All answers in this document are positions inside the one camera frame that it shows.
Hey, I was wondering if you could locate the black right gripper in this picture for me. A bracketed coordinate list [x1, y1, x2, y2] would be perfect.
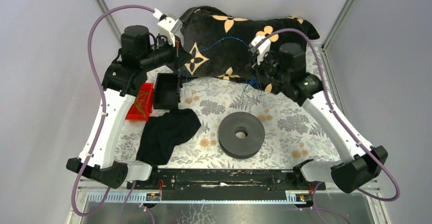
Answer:
[245, 49, 289, 83]

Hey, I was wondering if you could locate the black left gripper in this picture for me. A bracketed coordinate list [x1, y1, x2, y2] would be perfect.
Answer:
[138, 32, 191, 72]

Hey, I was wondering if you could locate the blue cable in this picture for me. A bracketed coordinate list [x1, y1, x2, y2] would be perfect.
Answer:
[177, 36, 267, 97]

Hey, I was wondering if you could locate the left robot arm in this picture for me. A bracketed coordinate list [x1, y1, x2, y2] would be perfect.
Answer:
[66, 25, 192, 189]

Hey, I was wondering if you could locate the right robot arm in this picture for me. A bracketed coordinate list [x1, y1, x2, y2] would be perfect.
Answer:
[250, 42, 388, 193]

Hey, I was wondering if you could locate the black plastic box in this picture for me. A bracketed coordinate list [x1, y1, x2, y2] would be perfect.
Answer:
[153, 73, 182, 110]

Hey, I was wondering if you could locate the black flower-pattern plush blanket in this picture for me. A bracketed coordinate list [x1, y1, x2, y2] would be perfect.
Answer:
[177, 6, 320, 83]

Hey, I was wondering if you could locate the red plastic box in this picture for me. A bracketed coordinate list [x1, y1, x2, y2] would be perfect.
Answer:
[126, 83, 154, 121]

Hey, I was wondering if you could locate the floral table mat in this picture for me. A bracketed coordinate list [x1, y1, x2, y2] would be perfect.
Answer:
[113, 45, 341, 170]

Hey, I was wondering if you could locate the black cloth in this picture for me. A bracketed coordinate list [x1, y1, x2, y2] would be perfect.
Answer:
[136, 108, 201, 165]

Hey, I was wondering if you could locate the grey perforated spool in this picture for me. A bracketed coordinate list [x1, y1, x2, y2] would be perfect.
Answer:
[218, 111, 265, 159]

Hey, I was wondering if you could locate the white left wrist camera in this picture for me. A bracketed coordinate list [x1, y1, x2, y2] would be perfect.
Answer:
[157, 14, 183, 47]

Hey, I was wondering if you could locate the green cable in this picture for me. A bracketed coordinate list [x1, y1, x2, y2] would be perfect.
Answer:
[133, 91, 152, 117]

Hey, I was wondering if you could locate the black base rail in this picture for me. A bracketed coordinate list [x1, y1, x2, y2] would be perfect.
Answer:
[126, 169, 326, 204]

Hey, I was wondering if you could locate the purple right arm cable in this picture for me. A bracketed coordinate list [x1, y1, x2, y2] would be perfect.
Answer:
[250, 28, 401, 202]

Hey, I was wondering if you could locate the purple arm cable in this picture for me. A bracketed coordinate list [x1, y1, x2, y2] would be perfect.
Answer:
[250, 28, 401, 202]
[71, 4, 164, 217]

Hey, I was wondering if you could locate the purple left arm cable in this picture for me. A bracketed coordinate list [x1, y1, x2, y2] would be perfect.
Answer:
[71, 4, 164, 217]

